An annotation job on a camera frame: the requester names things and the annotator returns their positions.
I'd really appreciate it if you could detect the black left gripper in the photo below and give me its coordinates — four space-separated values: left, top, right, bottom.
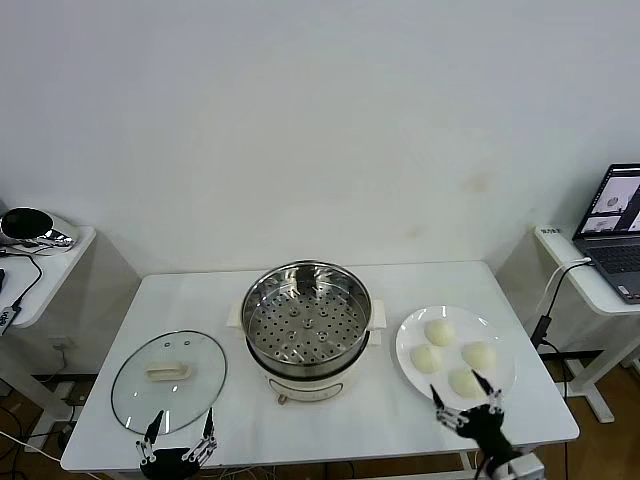
134 406 219 480

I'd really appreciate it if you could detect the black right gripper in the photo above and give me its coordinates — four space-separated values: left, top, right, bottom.
430 368 516 464

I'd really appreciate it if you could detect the white steamed baozi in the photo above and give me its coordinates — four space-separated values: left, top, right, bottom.
461 341 498 371
423 319 457 347
447 367 486 400
410 343 444 374

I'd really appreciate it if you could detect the round glass pot lid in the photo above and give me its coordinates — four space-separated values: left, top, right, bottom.
110 328 229 437

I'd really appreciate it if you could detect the steel steamer pot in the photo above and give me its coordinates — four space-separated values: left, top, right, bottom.
227 298 389 405

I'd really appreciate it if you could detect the stainless steel steamer basket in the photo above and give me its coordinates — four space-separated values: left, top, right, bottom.
241 258 374 369

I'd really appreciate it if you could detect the white round plate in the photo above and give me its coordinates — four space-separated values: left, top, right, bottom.
394 305 517 413

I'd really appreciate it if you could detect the white side table with label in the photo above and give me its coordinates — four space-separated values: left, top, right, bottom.
532 223 640 425

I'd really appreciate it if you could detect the grey open laptop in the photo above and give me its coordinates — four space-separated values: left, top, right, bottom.
572 162 640 305

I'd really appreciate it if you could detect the white and black dongle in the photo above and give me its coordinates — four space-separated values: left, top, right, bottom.
0 302 22 336

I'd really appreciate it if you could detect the chrome and black headset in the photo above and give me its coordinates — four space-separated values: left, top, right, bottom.
0 206 80 257

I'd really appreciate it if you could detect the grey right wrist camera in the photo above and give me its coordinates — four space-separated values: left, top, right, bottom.
509 453 545 480

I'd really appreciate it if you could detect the black adapter with cable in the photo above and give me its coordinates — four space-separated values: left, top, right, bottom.
530 272 571 401

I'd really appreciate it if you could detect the thin black cable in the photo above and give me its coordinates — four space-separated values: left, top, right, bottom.
0 249 44 309

